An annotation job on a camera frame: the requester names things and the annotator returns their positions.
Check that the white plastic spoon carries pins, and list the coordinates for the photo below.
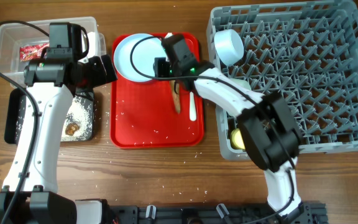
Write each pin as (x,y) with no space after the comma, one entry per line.
(192,107)

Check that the clear plastic bin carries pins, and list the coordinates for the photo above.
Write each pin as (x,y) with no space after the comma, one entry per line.
(15,36)

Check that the light blue plate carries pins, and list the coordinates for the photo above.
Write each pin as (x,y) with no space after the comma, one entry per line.
(143,57)

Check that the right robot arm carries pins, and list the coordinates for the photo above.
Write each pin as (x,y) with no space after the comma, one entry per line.
(269,131)

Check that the red snack wrapper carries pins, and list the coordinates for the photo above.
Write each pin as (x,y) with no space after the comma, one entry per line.
(30,52)

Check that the brown carrot-shaped food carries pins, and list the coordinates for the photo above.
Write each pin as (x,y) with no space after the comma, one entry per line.
(175,88)

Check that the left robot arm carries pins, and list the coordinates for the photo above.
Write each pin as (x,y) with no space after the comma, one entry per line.
(29,192)

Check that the brown food scrap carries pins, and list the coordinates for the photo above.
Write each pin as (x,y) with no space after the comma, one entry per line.
(71,129)

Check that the black plastic tray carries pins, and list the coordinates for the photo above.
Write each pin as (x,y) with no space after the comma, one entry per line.
(16,112)

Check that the white rice pile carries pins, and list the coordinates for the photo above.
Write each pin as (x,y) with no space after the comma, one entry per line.
(81,113)

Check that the red serving tray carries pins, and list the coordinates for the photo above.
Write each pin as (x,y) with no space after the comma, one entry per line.
(143,115)

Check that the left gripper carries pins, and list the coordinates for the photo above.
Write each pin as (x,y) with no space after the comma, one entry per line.
(99,77)

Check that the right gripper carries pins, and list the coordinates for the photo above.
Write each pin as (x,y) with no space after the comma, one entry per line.
(159,66)

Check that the grey dishwasher rack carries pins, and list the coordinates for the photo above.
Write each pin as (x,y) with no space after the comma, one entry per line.
(306,51)

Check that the mint green bowl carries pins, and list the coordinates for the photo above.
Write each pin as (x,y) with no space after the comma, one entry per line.
(245,84)

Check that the light blue bowl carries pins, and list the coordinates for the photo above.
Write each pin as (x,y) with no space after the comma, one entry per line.
(229,46)

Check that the yellow plastic cup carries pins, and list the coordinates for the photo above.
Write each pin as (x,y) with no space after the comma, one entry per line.
(236,140)

